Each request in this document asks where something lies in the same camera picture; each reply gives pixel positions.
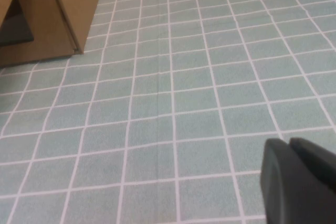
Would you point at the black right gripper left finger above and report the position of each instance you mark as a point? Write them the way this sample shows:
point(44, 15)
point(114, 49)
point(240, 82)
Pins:
point(283, 190)

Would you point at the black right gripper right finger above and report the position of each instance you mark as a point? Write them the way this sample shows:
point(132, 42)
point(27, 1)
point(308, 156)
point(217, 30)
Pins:
point(315, 157)

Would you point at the brown cardboard shoe box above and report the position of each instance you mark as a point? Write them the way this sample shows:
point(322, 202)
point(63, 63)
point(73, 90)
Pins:
point(50, 16)

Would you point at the green checkered tablecloth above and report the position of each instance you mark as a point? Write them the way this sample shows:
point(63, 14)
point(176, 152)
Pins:
point(168, 103)

